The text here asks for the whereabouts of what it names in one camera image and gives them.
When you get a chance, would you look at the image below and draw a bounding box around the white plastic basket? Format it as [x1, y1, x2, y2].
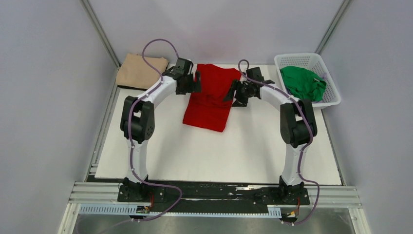
[274, 53, 341, 109]

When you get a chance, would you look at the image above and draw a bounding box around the corner metal post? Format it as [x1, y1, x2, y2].
[80, 0, 121, 70]
[315, 0, 353, 55]

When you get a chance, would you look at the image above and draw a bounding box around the green t shirt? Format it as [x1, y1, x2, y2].
[280, 66, 327, 102]

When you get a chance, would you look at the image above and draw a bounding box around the white slotted cable duct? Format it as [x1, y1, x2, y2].
[78, 204, 282, 218]

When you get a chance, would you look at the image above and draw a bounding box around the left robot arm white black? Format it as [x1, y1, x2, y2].
[118, 58, 202, 202]

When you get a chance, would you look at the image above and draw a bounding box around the right corner metal post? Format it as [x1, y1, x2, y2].
[315, 0, 353, 55]

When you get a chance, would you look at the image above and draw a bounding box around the lavender t shirt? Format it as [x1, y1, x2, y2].
[283, 72, 327, 103]

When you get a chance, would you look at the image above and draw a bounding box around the red t shirt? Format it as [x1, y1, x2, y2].
[183, 64, 241, 132]

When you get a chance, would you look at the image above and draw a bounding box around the left corner metal post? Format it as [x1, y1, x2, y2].
[80, 0, 121, 70]

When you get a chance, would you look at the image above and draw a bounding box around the folded beige t shirt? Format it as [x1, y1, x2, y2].
[115, 53, 160, 90]

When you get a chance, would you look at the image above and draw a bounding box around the black mounting plate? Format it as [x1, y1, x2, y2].
[117, 180, 302, 213]

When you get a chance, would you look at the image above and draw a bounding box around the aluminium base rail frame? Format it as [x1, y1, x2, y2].
[58, 181, 371, 234]

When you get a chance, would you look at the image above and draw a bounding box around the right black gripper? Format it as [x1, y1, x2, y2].
[223, 79, 252, 108]

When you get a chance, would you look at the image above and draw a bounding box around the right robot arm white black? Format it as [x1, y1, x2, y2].
[224, 67, 317, 205]

